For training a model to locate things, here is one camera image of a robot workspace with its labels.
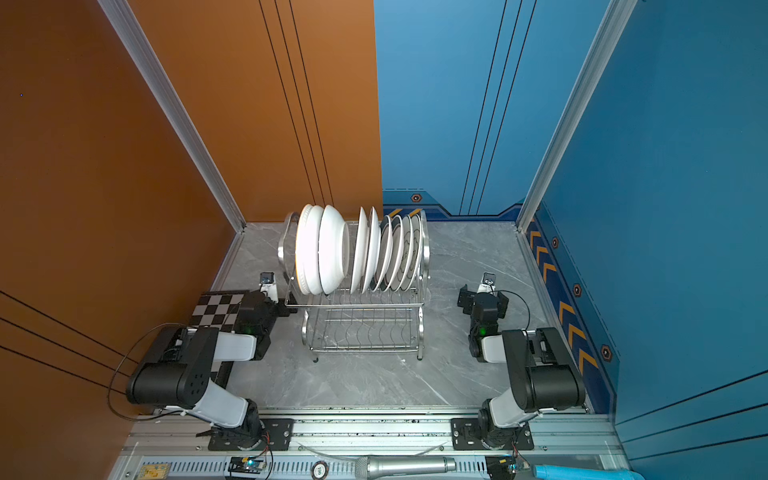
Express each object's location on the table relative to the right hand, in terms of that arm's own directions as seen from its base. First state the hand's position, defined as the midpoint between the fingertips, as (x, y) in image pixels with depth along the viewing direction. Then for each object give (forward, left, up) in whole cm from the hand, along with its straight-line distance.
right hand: (483, 289), depth 94 cm
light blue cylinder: (-46, -8, -4) cm, 47 cm away
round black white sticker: (-46, +45, -7) cm, 65 cm away
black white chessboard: (-6, +84, -2) cm, 84 cm away
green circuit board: (-45, +63, -7) cm, 78 cm away
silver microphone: (-46, +32, -4) cm, 56 cm away
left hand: (+1, +64, +1) cm, 64 cm away
